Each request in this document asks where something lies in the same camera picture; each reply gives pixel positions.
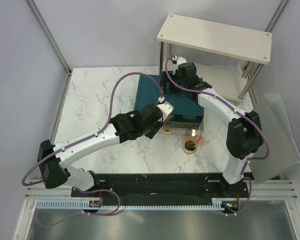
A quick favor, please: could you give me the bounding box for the pink powder puff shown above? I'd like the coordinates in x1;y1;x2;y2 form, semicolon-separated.
183;135;205;147

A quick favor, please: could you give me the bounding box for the round gold compact jar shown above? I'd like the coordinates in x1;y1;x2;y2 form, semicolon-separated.
183;140;197;155

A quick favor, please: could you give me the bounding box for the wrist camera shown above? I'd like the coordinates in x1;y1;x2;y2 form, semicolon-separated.
171;55;187;75
157;96;174;123

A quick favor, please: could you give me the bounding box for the white two-tier shelf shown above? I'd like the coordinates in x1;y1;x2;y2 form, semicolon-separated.
157;14;272;104

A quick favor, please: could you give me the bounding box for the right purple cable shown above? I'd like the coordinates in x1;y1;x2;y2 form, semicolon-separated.
164;56;270;218

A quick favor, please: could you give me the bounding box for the teal drawer organizer box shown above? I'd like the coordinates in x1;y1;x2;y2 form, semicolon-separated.
134;75;204;137

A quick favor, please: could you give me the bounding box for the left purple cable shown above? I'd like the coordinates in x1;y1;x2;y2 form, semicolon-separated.
21;71;165;228

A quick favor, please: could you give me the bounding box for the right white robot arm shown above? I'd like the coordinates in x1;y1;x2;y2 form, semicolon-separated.
161;62;264;197

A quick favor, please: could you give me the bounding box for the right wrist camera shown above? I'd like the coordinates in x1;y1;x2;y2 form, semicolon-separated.
171;55;187;75

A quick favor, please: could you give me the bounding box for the white slotted cable duct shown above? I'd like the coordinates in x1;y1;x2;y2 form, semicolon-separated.
35;199;225;211

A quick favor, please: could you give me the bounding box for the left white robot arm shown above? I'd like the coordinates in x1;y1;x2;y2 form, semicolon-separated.
38;102;173;197

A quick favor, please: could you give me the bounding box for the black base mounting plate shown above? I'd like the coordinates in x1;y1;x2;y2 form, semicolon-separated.
71;173;249;205

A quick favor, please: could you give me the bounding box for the grey metal panel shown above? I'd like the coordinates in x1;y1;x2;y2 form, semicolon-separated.
248;92;300;183

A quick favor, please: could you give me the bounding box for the purple cable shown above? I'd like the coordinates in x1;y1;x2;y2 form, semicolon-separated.
164;56;270;218
21;71;165;228

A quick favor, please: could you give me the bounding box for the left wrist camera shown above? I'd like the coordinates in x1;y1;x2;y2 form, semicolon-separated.
157;96;174;123

